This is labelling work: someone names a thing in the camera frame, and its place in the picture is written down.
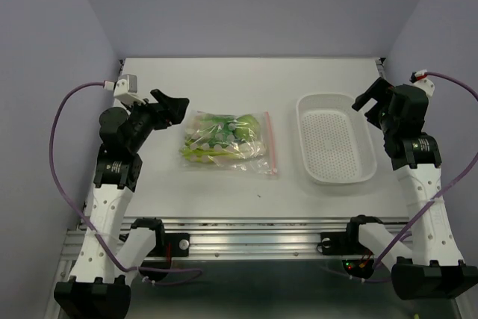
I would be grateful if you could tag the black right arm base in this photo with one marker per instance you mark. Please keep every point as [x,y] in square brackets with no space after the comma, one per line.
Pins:
[357,260]

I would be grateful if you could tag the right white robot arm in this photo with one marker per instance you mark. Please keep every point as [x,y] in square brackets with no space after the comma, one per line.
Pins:
[423,258]

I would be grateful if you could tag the green fake celery stalk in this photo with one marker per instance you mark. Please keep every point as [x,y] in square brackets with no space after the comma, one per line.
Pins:
[218,154]

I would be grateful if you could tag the aluminium rail frame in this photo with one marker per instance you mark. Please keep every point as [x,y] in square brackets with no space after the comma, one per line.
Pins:
[232,214]

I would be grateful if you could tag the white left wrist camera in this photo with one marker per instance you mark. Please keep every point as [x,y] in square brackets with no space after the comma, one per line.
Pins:
[125,90]

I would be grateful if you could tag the clear zip top bag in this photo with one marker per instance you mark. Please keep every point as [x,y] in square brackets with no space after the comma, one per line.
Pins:
[264,165]

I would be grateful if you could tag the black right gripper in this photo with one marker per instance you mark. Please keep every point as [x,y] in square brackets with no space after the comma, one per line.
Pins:
[380,90]

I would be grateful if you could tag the white perforated plastic basket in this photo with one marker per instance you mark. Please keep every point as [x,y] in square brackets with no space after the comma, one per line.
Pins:
[334,139]

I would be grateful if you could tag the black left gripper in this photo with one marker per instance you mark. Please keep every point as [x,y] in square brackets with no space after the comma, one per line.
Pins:
[173,113]

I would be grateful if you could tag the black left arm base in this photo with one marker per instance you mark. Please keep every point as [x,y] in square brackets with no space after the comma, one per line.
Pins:
[177,245]

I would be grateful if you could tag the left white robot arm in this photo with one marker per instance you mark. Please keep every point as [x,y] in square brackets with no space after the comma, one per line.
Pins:
[99,285]

